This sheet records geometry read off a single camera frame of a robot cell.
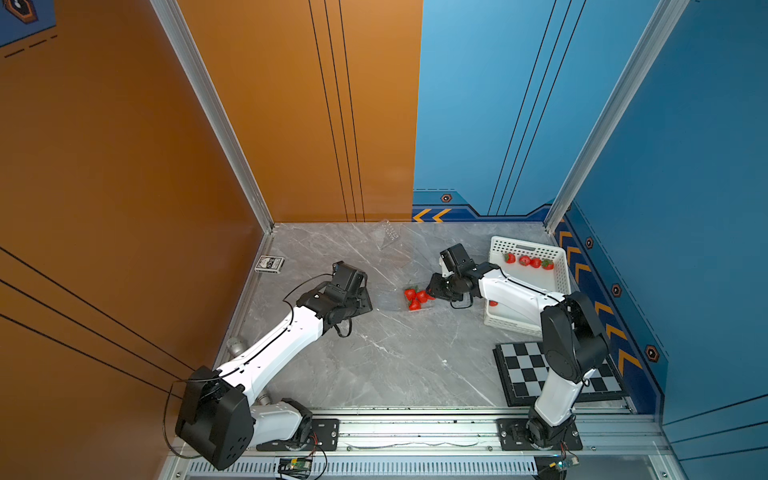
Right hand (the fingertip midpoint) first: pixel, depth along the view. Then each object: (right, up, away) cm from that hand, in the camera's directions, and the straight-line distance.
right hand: (430, 290), depth 93 cm
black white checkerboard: (+24, -20, -13) cm, 33 cm away
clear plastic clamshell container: (-1, -5, +3) cm, 6 cm away
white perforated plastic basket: (+45, +2, +9) cm, 46 cm away
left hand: (-20, -1, -9) cm, 21 cm away
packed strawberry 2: (-2, -3, +3) cm, 5 cm away
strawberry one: (+30, +10, +13) cm, 34 cm away
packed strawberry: (-5, -5, +1) cm, 7 cm away
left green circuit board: (-33, -39, -22) cm, 56 cm away
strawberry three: (+39, +8, +12) cm, 42 cm away
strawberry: (-6, -2, +4) cm, 7 cm away
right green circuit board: (+29, -38, -23) cm, 53 cm away
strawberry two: (+35, +9, +13) cm, 38 cm away
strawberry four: (+43, +8, +12) cm, 46 cm away
